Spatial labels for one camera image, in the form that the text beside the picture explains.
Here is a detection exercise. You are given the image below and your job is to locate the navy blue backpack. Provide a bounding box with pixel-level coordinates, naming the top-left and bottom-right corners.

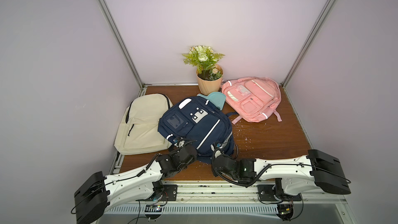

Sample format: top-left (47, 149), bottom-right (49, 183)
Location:
top-left (158, 96), bottom-right (235, 164)

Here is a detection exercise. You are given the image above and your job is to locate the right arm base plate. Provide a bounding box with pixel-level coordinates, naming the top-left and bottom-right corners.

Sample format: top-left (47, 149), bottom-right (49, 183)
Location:
top-left (257, 185), bottom-right (302, 203)

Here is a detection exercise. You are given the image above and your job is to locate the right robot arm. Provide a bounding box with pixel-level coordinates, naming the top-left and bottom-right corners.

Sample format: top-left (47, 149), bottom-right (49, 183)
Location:
top-left (211, 149), bottom-right (351, 196)

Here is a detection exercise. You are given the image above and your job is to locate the beige plant pot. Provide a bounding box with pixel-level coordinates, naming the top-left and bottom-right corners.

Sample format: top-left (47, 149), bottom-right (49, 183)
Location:
top-left (196, 64), bottom-right (223, 95)

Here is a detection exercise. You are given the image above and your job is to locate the artificial green flowering plant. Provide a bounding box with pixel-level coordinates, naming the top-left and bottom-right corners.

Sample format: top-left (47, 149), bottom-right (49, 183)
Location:
top-left (182, 45), bottom-right (224, 81)

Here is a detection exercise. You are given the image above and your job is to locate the cream white backpack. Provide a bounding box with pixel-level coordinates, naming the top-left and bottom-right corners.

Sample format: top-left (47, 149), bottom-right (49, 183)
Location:
top-left (114, 93), bottom-right (173, 155)

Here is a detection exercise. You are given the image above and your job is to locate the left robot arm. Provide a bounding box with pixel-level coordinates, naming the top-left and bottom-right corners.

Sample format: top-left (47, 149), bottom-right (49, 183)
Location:
top-left (71, 145), bottom-right (198, 224)

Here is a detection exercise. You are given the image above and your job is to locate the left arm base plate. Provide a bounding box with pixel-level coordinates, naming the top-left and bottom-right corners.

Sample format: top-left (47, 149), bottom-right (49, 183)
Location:
top-left (148, 184), bottom-right (178, 202)

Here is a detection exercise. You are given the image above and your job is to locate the aluminium front rail frame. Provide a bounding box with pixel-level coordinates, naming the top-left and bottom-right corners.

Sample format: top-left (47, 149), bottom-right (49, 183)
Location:
top-left (95, 181), bottom-right (358, 224)

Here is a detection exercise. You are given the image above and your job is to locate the pink backpack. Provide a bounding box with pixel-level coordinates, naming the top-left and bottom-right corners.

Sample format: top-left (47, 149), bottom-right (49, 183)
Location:
top-left (221, 77), bottom-right (282, 124)

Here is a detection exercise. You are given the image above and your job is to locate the teal plastic paddle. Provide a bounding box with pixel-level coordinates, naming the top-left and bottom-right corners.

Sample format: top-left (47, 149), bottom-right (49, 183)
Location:
top-left (197, 92), bottom-right (227, 110)

